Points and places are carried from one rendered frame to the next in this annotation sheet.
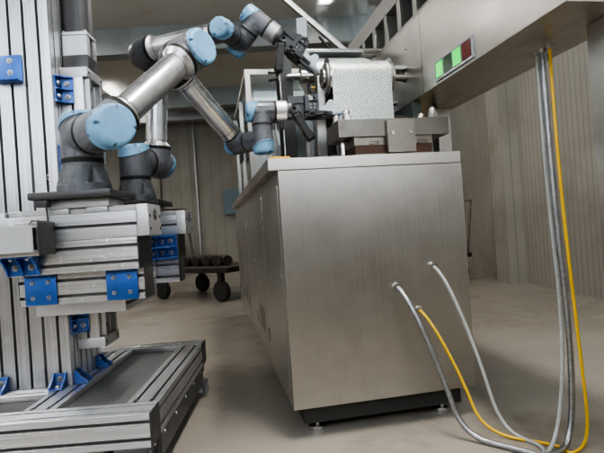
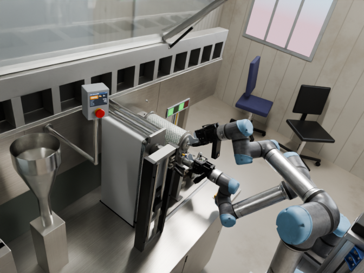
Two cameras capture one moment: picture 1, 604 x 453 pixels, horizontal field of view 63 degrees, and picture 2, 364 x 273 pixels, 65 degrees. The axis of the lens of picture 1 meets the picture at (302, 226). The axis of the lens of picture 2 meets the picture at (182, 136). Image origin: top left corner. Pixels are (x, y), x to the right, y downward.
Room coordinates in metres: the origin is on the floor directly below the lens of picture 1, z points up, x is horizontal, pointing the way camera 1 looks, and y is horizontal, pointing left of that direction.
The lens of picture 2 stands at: (2.87, 0.66, 2.11)
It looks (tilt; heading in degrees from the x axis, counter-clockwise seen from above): 34 degrees down; 221
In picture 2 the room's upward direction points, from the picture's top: 11 degrees clockwise
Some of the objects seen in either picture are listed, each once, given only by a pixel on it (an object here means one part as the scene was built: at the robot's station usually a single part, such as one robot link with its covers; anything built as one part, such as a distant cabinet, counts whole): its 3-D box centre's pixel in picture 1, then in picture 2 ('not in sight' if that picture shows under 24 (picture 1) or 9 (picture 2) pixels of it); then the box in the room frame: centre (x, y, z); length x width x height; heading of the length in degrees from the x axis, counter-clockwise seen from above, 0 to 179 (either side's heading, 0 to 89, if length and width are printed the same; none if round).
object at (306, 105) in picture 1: (303, 108); (203, 167); (1.85, -0.03, 1.12); 0.12 x 0.08 x 0.09; 101
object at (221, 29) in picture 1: (177, 41); (295, 179); (1.86, 0.42, 1.40); 0.49 x 0.11 x 0.12; 70
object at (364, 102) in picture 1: (364, 110); not in sight; (1.89, -0.27, 1.11); 0.23 x 0.01 x 0.18; 101
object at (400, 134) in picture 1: (401, 136); not in sight; (1.69, -0.36, 0.97); 0.10 x 0.03 x 0.11; 101
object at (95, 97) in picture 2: (300, 30); (96, 102); (2.48, -0.06, 1.66); 0.07 x 0.07 x 0.10; 84
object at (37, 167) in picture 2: not in sight; (37, 153); (2.66, -0.11, 1.50); 0.14 x 0.14 x 0.06
